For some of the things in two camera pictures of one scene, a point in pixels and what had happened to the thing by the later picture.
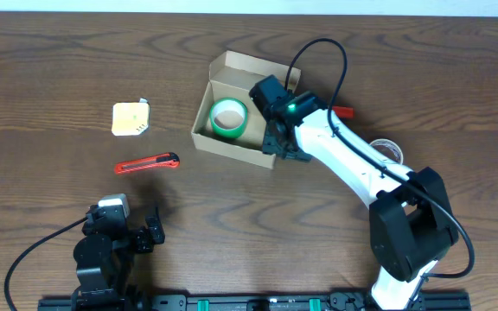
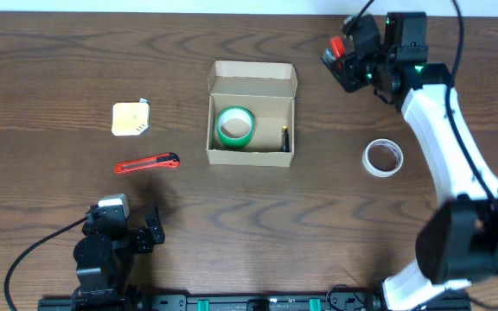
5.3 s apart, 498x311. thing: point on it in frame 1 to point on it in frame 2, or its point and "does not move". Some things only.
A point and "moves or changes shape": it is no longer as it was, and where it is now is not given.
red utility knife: [161, 161] does not move
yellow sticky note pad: [130, 118] does not move
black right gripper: [269, 146] to [346, 67]
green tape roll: [228, 117] moves or changes shape
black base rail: [247, 303] does not move
